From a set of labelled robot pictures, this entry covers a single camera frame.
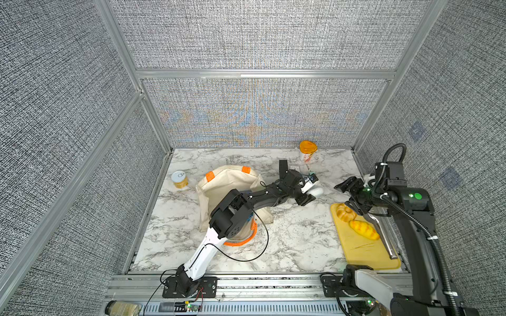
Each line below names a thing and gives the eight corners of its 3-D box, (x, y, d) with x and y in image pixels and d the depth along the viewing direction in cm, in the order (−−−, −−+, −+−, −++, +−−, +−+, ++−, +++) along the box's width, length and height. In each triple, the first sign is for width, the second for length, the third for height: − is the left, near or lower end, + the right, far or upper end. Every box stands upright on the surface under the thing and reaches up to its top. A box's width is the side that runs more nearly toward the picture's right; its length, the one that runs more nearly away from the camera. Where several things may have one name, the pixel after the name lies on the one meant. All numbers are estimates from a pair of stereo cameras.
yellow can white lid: (173, 188, 104) (169, 182, 99) (176, 177, 108) (173, 170, 104) (186, 188, 104) (183, 182, 99) (189, 177, 108) (186, 170, 104)
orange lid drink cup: (299, 163, 115) (302, 150, 107) (297, 153, 120) (300, 140, 112) (313, 163, 115) (318, 150, 107) (311, 153, 120) (315, 140, 112)
